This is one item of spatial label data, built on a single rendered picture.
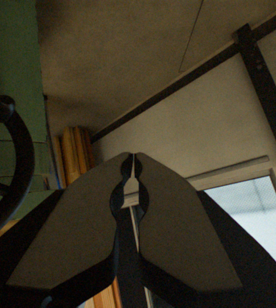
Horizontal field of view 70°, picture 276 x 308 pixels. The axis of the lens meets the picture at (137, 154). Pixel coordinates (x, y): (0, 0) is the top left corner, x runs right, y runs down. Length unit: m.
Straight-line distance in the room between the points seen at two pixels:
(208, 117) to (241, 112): 0.22
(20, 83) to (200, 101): 1.21
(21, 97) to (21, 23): 0.27
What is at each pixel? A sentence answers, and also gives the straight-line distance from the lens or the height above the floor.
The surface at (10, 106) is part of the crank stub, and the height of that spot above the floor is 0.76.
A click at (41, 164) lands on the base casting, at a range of 0.57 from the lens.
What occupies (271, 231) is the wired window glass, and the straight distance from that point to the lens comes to 1.49.
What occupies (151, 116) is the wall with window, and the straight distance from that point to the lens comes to 1.79.
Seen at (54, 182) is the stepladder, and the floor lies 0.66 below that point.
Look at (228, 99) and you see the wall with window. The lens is 1.49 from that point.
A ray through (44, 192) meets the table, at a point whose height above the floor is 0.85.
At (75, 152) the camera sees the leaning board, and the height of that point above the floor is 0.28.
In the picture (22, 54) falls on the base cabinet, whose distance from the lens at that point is 0.73.
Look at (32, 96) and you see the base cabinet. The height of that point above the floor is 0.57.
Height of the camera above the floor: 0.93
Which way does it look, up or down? 15 degrees down
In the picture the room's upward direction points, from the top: 168 degrees clockwise
